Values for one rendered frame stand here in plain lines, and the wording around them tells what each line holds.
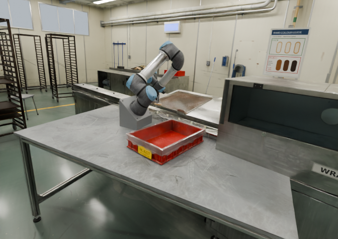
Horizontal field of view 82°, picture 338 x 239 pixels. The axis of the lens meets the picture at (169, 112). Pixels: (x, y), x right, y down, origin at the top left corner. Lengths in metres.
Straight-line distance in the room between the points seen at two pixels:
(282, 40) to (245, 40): 3.25
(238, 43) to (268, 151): 4.46
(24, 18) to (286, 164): 8.40
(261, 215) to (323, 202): 0.46
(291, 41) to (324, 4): 2.71
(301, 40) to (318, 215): 1.48
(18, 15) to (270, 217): 8.48
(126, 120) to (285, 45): 1.64
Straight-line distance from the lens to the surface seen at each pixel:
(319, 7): 4.91
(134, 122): 1.61
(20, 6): 8.68
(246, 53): 5.42
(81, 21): 9.33
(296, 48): 2.24
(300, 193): 1.34
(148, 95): 1.54
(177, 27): 6.49
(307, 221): 1.42
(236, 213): 0.94
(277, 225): 0.96
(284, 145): 1.24
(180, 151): 1.27
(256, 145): 1.28
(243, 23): 5.55
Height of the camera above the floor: 1.43
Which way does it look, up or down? 16 degrees down
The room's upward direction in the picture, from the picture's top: 3 degrees clockwise
